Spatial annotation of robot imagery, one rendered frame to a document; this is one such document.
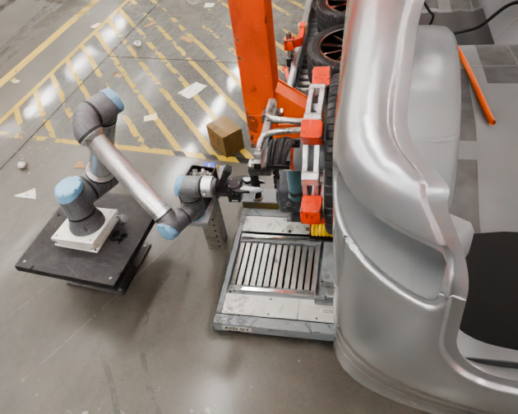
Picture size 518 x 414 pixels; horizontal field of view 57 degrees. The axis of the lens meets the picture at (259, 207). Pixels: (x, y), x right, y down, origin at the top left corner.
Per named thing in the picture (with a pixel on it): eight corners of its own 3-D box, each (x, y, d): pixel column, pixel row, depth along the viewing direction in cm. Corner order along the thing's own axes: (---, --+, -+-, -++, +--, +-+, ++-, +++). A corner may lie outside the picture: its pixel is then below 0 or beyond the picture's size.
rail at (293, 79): (287, 183, 290) (284, 155, 275) (272, 182, 292) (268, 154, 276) (320, 3, 456) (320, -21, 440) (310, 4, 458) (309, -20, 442)
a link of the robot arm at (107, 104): (78, 186, 258) (76, 94, 196) (103, 167, 268) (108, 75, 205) (99, 204, 257) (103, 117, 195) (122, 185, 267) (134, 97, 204)
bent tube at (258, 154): (304, 161, 180) (303, 138, 173) (254, 159, 184) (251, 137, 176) (309, 131, 192) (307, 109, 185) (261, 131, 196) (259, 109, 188)
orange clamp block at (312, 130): (323, 145, 174) (321, 138, 165) (302, 144, 175) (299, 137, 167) (324, 126, 175) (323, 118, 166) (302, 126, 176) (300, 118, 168)
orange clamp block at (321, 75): (330, 88, 196) (330, 66, 196) (311, 88, 198) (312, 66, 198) (330, 91, 203) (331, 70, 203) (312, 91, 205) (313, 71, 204)
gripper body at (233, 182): (245, 190, 205) (218, 189, 207) (242, 175, 199) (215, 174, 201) (242, 203, 200) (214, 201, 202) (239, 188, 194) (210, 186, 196)
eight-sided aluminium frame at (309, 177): (321, 246, 202) (317, 145, 163) (305, 246, 203) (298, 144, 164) (330, 161, 239) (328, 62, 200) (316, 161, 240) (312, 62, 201)
